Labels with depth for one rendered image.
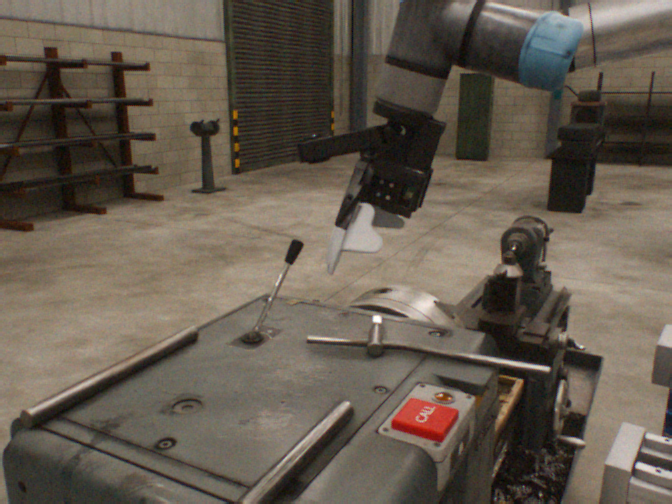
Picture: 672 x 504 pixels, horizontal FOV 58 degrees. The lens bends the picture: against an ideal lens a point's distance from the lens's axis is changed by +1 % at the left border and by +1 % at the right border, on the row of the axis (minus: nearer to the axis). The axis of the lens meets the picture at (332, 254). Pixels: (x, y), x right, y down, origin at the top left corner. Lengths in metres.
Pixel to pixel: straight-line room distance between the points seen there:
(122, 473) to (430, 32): 0.55
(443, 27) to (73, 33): 8.74
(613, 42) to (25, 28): 8.35
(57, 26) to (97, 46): 0.67
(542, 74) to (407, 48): 0.14
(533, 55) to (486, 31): 0.05
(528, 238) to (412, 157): 1.58
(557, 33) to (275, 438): 0.51
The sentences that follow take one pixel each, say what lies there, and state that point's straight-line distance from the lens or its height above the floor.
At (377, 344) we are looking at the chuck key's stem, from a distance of 0.86.
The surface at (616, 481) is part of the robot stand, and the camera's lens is 0.98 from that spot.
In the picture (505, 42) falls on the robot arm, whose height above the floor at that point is 1.67.
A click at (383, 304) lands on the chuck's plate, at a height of 1.24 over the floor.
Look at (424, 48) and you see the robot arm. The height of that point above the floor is 1.66.
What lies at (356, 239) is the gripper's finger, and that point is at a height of 1.45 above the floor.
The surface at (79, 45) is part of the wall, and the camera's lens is 9.36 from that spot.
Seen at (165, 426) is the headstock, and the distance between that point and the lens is 0.73.
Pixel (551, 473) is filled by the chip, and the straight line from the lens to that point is 1.96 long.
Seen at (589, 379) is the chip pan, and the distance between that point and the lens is 2.57.
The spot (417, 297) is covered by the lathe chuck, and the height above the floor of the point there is 1.23.
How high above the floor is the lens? 1.62
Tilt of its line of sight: 16 degrees down
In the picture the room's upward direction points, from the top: straight up
